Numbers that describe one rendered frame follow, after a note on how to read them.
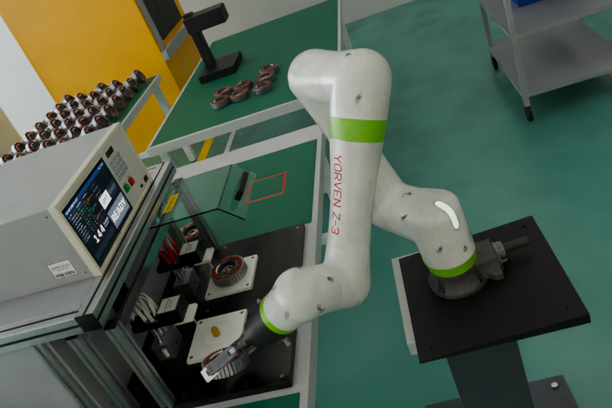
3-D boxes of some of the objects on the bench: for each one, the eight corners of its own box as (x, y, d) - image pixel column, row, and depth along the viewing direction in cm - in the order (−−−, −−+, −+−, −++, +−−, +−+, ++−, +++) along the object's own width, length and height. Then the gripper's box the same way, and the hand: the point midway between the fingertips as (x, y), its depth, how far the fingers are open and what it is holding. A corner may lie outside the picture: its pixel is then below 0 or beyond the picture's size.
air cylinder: (182, 336, 162) (174, 322, 160) (176, 357, 156) (167, 343, 153) (167, 340, 163) (158, 327, 161) (159, 361, 157) (150, 347, 154)
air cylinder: (200, 279, 183) (192, 266, 180) (195, 295, 177) (187, 282, 174) (186, 283, 184) (178, 270, 182) (180, 300, 178) (172, 286, 175)
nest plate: (258, 257, 182) (256, 253, 181) (251, 289, 169) (250, 286, 169) (215, 268, 185) (213, 265, 185) (206, 300, 172) (204, 298, 172)
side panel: (117, 421, 147) (45, 334, 132) (113, 432, 144) (40, 344, 129) (25, 440, 153) (-52, 359, 138) (20, 451, 151) (-59, 369, 135)
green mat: (317, 138, 244) (317, 138, 244) (311, 222, 192) (311, 221, 192) (124, 198, 265) (124, 198, 264) (71, 289, 212) (71, 288, 212)
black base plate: (305, 227, 191) (303, 221, 190) (292, 387, 136) (289, 381, 135) (178, 261, 201) (176, 257, 200) (119, 423, 146) (115, 418, 145)
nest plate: (248, 311, 161) (246, 308, 161) (239, 352, 148) (238, 350, 148) (199, 323, 165) (198, 320, 164) (188, 364, 152) (186, 362, 151)
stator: (250, 259, 180) (246, 250, 178) (245, 283, 171) (239, 274, 169) (218, 267, 183) (213, 259, 181) (210, 291, 173) (205, 282, 172)
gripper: (237, 366, 115) (194, 404, 129) (311, 316, 132) (266, 354, 146) (216, 334, 117) (176, 375, 131) (291, 290, 134) (249, 330, 148)
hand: (227, 362), depth 137 cm, fingers closed on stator, 11 cm apart
